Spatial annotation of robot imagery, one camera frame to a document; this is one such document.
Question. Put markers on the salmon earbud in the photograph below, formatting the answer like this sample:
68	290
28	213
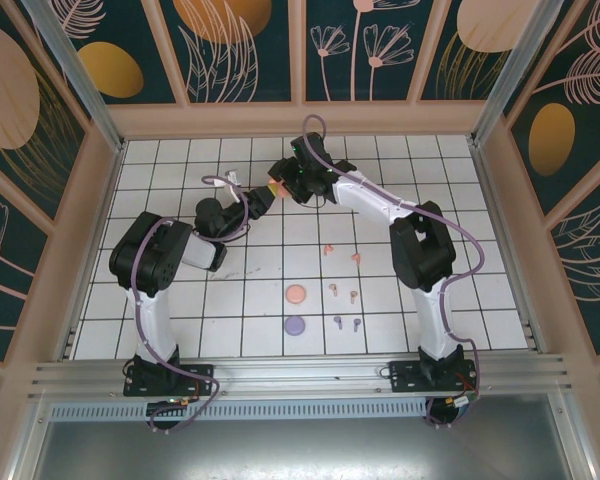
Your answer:
327	248
355	257

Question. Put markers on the pink round charging case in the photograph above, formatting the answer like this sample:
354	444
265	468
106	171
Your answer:
296	294

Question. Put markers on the purple round charging case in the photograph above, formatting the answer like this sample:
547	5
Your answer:
295	325

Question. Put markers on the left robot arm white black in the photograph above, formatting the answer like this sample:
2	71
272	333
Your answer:
152	320

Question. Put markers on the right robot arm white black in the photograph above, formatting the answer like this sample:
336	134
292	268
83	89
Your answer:
432	320

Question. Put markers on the purple earbud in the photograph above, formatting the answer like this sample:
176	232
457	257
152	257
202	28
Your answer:
337	320
355	324

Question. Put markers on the yellow power connector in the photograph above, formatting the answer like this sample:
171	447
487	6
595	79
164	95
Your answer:
184	401

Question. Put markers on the grey metal sheet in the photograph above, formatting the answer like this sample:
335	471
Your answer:
300	450

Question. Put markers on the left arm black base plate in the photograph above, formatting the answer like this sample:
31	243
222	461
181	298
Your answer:
200	372

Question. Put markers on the aluminium mounting rail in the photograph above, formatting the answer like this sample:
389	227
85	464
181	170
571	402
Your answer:
300	375

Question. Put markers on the aluminium corner post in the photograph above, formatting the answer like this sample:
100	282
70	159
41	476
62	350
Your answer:
91	95
504	75

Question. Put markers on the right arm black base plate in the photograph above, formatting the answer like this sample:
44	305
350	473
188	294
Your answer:
405	375

